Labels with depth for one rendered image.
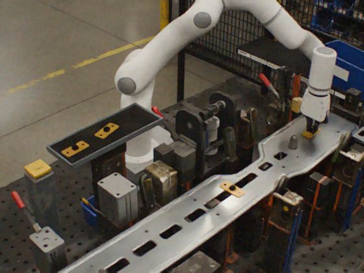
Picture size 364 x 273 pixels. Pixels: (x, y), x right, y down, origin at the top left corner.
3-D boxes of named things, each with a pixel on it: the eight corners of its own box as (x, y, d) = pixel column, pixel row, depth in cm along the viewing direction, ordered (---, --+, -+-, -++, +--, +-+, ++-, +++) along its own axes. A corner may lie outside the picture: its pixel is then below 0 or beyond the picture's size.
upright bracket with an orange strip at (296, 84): (283, 169, 230) (298, 65, 202) (281, 168, 231) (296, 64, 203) (286, 166, 232) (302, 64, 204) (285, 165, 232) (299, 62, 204)
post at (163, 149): (163, 244, 192) (163, 153, 169) (154, 236, 195) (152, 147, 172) (173, 236, 195) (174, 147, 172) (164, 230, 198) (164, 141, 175)
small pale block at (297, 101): (287, 176, 226) (299, 102, 205) (281, 173, 228) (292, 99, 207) (292, 173, 228) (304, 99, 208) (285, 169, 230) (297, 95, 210)
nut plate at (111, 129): (103, 139, 165) (103, 136, 164) (93, 135, 166) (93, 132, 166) (119, 127, 171) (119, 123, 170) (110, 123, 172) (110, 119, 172)
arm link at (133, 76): (140, 85, 211) (127, 106, 198) (117, 64, 207) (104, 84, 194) (232, 7, 184) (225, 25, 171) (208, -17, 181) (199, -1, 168)
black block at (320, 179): (312, 251, 189) (327, 190, 173) (289, 237, 196) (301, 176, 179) (324, 240, 194) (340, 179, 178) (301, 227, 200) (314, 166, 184)
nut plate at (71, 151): (68, 157, 156) (67, 154, 156) (60, 152, 158) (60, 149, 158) (90, 146, 162) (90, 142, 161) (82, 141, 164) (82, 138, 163)
